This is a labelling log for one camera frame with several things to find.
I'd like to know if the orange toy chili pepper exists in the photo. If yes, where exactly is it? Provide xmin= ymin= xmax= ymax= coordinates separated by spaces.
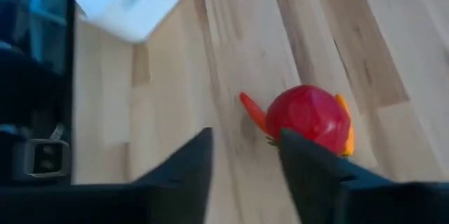
xmin=335 ymin=93 xmax=356 ymax=157

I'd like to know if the white plastic basket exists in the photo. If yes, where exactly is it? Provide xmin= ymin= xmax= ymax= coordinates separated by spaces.
xmin=43 ymin=0 xmax=190 ymax=44

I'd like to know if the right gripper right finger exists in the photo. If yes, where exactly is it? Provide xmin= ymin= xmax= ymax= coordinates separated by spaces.
xmin=279 ymin=128 xmax=449 ymax=224

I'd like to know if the red toy chili pepper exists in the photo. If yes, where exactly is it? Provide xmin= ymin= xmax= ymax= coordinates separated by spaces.
xmin=239 ymin=91 xmax=269 ymax=136

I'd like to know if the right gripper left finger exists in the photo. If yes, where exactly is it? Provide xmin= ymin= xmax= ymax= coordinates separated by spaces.
xmin=0 ymin=127 xmax=214 ymax=224

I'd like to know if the small camera box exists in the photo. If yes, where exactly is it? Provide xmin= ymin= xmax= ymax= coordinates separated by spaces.
xmin=12 ymin=138 xmax=70 ymax=180

